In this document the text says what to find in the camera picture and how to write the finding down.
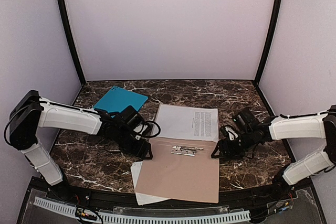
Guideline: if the printed paper sheet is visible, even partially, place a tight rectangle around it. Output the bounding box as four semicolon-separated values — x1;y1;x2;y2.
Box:
155;104;219;143
131;161;169;206

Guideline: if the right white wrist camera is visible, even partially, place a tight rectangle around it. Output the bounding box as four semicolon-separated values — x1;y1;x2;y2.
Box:
220;125;238;141

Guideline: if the tan folder metal clip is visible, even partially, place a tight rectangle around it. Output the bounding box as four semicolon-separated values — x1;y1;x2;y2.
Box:
171;145;204;156

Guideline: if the tan brown folder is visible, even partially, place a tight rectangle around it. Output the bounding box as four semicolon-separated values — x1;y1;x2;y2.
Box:
141;137;219;203

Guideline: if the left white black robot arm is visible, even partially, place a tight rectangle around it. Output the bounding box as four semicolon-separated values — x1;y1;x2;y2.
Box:
3;90;153;187

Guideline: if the white slotted cable duct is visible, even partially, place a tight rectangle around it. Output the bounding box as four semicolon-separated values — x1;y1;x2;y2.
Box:
34;196;251;223

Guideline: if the right black frame post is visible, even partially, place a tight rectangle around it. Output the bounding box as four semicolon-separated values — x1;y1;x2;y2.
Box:
254;0;282;86

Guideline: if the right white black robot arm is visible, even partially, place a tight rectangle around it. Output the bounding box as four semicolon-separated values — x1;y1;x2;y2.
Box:
211;105;335;192

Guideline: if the black frame post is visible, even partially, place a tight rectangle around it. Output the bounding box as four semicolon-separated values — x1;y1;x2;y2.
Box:
254;0;282;86
57;0;86;86

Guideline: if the teal folder with black inside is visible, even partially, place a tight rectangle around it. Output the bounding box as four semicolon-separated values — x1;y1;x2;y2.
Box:
93;86;148;112

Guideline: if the black front rail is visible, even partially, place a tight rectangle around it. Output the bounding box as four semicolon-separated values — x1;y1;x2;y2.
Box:
26;176;316;218

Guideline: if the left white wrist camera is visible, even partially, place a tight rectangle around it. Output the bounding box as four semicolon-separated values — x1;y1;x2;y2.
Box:
134;124;148;140

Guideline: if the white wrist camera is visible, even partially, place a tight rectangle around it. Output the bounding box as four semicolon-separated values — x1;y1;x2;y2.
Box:
134;124;148;140
220;125;238;141

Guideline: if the left black frame post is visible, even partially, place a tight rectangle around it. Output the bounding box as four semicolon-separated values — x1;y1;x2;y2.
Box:
57;0;86;86

